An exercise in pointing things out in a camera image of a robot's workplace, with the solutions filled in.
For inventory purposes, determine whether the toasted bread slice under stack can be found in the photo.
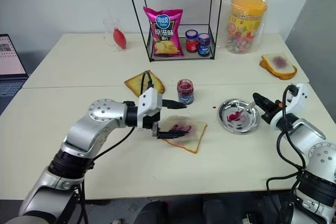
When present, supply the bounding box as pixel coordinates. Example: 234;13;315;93
259;60;298;81

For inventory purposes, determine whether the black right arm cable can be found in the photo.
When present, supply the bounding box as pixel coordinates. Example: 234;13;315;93
266;84;307;224

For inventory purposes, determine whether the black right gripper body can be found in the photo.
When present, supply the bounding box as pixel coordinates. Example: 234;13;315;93
262;100;286;125

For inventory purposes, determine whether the red bulb dropper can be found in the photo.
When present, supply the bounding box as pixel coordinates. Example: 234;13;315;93
106;5;129;50

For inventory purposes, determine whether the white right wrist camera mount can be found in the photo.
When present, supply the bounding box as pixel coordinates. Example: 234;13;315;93
270;83;313;131

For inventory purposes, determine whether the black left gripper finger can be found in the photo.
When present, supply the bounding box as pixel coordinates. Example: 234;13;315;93
157;129;191;140
161;99;188;110

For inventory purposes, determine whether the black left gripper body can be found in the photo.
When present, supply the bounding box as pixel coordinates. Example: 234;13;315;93
143;109;162;138

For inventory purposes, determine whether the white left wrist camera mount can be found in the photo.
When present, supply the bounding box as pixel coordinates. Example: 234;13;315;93
138;88;163;130

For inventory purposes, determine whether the blue jam jar closed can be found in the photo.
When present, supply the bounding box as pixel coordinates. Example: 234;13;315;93
197;33;211;57

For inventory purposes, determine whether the black wire rack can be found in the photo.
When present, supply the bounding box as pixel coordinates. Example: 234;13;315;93
124;0;227;63

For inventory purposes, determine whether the bread slice with purple stain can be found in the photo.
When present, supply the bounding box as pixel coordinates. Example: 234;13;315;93
261;52;296;76

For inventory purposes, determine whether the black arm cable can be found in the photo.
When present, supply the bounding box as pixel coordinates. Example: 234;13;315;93
78;71;154;224
266;84;307;224

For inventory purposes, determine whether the candy jar with orange lid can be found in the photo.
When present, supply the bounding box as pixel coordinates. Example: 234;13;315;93
226;0;268;55

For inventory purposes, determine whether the white bread slice with jam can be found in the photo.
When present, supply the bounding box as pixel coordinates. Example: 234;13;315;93
159;115;208;155

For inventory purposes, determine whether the plain toast slice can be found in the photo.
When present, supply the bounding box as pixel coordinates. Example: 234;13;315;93
124;70;166;98

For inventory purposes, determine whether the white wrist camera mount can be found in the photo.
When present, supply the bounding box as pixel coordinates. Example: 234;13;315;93
270;83;313;131
138;88;163;130

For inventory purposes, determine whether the red jam jar closed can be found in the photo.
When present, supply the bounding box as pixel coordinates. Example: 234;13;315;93
185;29;199;54

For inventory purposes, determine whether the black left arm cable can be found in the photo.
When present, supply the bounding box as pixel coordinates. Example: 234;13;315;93
78;71;154;224

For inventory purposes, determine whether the round metal plate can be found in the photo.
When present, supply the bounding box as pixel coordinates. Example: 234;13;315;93
217;98;261;134

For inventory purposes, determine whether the pink potato chips bag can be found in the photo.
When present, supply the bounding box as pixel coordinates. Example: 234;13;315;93
143;6;185;58

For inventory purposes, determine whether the clear drinking glass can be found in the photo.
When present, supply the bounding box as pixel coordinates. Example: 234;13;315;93
102;17;122;49

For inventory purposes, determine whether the metal spoon with jam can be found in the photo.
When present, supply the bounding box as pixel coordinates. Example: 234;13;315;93
227;101;257;122

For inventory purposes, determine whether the open laptop computer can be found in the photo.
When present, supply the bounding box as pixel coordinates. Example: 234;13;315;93
0;34;29;116

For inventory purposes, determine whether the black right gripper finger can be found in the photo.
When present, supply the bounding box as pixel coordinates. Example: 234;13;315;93
254;99;271;113
252;92;274;106

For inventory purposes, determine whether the open jam jar blue label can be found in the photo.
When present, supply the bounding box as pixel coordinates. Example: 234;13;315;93
176;78;195;104

